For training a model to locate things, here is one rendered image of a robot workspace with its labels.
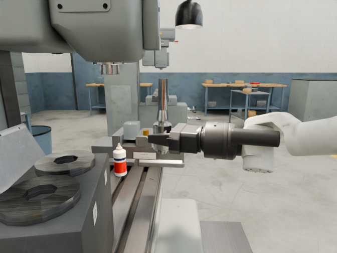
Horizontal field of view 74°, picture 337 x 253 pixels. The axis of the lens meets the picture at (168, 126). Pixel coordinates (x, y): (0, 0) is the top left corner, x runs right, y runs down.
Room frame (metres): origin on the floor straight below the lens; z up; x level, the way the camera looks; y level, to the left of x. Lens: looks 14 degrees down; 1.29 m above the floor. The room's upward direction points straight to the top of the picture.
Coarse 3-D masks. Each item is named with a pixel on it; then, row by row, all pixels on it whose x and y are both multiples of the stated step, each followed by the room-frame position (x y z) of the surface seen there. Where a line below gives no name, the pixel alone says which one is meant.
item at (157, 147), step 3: (153, 129) 0.54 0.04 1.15; (156, 129) 0.53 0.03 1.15; (168, 129) 0.53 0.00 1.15; (171, 129) 0.54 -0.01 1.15; (153, 132) 0.54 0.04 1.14; (156, 132) 0.53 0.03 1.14; (159, 132) 0.53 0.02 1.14; (162, 132) 0.53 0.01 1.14; (165, 132) 0.53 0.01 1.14; (168, 132) 0.53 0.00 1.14; (153, 144) 0.54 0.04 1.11; (153, 147) 0.54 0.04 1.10; (156, 147) 0.53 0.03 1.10; (159, 147) 0.53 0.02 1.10; (162, 147) 0.53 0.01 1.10; (165, 147) 0.53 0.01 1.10; (156, 150) 0.53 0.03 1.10; (159, 150) 0.53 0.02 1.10; (162, 150) 0.53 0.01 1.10; (165, 150) 0.53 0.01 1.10
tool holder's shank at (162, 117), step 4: (160, 80) 0.54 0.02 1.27; (164, 80) 0.54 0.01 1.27; (160, 84) 0.54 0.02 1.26; (164, 84) 0.54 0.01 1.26; (160, 88) 0.54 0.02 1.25; (164, 88) 0.54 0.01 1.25; (160, 92) 0.54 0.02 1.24; (164, 92) 0.54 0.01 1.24; (160, 96) 0.54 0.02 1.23; (164, 96) 0.54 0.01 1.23; (160, 100) 0.54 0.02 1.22; (164, 100) 0.54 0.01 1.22; (160, 104) 0.54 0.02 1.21; (164, 104) 0.54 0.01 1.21; (160, 108) 0.54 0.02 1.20; (164, 108) 0.54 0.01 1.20; (160, 112) 0.54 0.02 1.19; (164, 112) 0.54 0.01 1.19; (160, 116) 0.54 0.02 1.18; (164, 116) 0.54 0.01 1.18; (160, 120) 0.53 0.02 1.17; (164, 120) 0.53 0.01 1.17
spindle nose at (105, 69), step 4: (100, 68) 0.57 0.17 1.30; (104, 68) 0.56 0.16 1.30; (108, 68) 0.56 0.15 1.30; (112, 68) 0.57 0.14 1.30; (116, 68) 0.58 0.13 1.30; (100, 72) 0.58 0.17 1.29; (104, 72) 0.57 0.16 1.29; (108, 72) 0.56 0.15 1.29; (112, 72) 0.57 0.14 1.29; (116, 72) 0.57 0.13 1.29
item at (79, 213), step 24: (48, 168) 0.30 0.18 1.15; (72, 168) 0.30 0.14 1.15; (96, 168) 0.33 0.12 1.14; (24, 192) 0.24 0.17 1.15; (48, 192) 0.26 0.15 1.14; (72, 192) 0.24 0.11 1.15; (96, 192) 0.27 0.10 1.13; (0, 216) 0.20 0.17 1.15; (24, 216) 0.20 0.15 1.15; (48, 216) 0.20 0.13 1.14; (72, 216) 0.21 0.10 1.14; (96, 216) 0.25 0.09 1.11; (0, 240) 0.18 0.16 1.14; (24, 240) 0.18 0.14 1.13; (48, 240) 0.18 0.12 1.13; (72, 240) 0.19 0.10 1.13; (96, 240) 0.24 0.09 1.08
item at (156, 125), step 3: (153, 123) 0.55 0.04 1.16; (156, 123) 0.55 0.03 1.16; (168, 123) 0.55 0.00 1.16; (171, 123) 0.55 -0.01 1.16; (153, 126) 0.54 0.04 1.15; (156, 126) 0.53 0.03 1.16; (159, 126) 0.53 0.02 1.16; (162, 126) 0.53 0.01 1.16; (165, 126) 0.53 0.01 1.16; (168, 126) 0.53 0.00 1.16; (171, 126) 0.54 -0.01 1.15; (159, 129) 0.53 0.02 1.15; (162, 129) 0.53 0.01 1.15; (165, 129) 0.53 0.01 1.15
